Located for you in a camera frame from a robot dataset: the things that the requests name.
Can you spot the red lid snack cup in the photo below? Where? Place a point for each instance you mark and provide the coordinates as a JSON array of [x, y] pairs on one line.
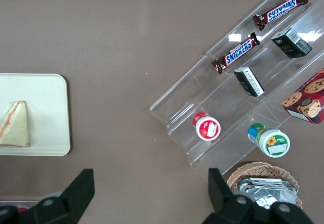
[[207, 128]]

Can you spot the clear acrylic stepped display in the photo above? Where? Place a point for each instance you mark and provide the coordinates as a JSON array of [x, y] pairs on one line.
[[192, 90]]

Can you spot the triangular sandwich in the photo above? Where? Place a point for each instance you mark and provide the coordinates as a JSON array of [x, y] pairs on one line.
[[15, 128]]

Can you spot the red chocolate chip cookie box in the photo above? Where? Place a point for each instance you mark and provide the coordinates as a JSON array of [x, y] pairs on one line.
[[308, 100]]

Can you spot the aluminium foil container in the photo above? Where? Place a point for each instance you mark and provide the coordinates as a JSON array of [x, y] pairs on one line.
[[268, 188]]

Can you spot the cream plastic serving tray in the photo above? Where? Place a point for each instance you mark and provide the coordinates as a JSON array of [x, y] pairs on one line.
[[48, 95]]

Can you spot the clear acrylic bottle rack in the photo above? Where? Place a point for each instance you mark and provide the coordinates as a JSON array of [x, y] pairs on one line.
[[10, 203]]

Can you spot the light wicker basket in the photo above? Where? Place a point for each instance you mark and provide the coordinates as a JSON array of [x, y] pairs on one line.
[[263, 169]]

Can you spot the green lid snack cup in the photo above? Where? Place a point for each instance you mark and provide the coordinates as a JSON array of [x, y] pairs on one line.
[[272, 141]]

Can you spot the small black carton box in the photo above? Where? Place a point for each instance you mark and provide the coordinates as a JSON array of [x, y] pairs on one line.
[[249, 82], [291, 43]]

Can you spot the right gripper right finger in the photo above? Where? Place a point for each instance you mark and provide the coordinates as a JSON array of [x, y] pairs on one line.
[[222, 196]]

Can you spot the Snickers chocolate bar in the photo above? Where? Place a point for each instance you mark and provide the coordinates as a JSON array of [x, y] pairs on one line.
[[281, 9], [236, 53]]

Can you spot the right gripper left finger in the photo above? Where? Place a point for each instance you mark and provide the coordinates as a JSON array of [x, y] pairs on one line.
[[76, 198]]

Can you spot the red cola bottle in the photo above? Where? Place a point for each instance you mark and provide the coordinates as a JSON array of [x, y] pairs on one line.
[[22, 209]]

